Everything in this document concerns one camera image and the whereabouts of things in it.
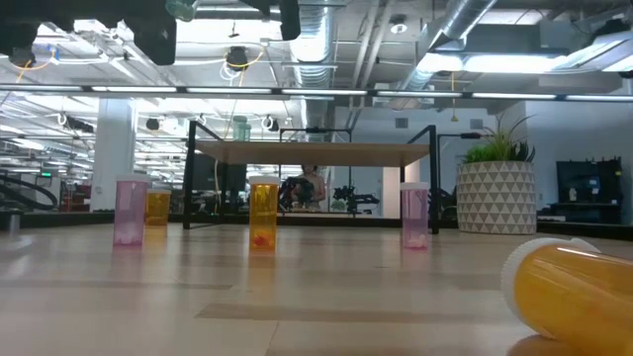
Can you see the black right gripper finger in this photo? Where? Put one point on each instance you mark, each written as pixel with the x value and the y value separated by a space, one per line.
pixel 290 20

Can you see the green bottle with white tablets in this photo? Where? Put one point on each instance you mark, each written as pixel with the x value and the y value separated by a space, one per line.
pixel 248 133

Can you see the green bottle with mixed pills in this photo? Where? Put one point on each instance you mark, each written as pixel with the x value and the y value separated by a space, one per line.
pixel 238 129

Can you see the orange pill bottle white cap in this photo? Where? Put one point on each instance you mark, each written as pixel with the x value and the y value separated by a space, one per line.
pixel 159 207
pixel 569 296
pixel 263 212

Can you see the pink pill bottle white cap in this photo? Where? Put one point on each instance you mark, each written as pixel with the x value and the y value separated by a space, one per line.
pixel 414 217
pixel 129 212

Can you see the black background robot arm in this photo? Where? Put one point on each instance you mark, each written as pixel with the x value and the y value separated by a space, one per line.
pixel 353 198
pixel 297 192

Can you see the LED light bar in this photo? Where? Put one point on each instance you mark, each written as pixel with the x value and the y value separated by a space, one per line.
pixel 321 92

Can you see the round ceiling sensor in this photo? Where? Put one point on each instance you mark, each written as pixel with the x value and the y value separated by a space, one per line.
pixel 398 27

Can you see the white building column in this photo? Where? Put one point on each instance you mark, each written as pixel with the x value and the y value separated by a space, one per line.
pixel 114 148

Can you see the person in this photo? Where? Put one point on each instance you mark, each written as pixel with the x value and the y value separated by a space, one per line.
pixel 319 188

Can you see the ceiling light fixture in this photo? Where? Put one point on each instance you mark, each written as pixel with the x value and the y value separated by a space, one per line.
pixel 494 63

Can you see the potted plant triangle-patterned pot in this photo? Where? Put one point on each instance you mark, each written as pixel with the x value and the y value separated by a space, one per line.
pixel 497 198

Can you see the black shelving unit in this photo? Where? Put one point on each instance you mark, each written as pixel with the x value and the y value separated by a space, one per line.
pixel 608 198

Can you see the silver ventilation duct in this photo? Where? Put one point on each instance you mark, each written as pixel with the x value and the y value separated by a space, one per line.
pixel 311 49
pixel 460 20

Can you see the wooden shelf black metal frame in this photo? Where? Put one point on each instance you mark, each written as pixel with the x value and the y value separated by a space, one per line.
pixel 316 153

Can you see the black aluminium table frame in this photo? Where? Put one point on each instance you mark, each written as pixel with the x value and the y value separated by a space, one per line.
pixel 59 220

